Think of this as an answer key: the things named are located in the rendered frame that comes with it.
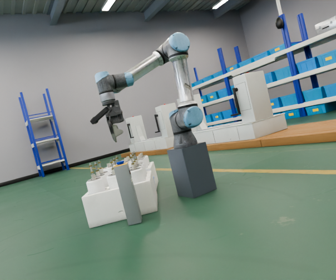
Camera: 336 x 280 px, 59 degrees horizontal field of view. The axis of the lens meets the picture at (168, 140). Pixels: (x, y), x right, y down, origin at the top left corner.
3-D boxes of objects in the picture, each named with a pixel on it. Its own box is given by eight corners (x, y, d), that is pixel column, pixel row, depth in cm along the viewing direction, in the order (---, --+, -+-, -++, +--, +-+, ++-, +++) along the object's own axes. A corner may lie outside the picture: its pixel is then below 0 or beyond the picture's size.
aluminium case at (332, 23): (331, 34, 529) (329, 23, 528) (352, 25, 496) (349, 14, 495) (316, 36, 510) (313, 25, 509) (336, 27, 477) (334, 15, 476)
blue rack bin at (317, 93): (320, 98, 582) (317, 87, 581) (339, 94, 549) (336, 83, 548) (304, 102, 558) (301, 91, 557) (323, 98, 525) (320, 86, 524)
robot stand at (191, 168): (199, 186, 199) (189, 143, 197) (217, 189, 183) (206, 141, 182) (177, 195, 190) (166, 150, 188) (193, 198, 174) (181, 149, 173)
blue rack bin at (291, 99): (297, 103, 626) (295, 93, 625) (314, 99, 593) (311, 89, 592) (282, 106, 602) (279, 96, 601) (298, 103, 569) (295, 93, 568)
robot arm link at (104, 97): (98, 94, 150) (100, 96, 158) (100, 103, 150) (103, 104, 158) (112, 90, 150) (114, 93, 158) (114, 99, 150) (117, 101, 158)
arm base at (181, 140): (188, 144, 195) (185, 129, 195) (202, 142, 182) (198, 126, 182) (169, 149, 188) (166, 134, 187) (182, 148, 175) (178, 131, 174)
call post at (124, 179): (142, 218, 160) (128, 162, 158) (142, 222, 153) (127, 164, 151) (129, 221, 160) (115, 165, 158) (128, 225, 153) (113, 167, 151)
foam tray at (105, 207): (157, 195, 205) (151, 170, 204) (157, 211, 166) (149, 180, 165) (102, 209, 204) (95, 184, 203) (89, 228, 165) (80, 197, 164)
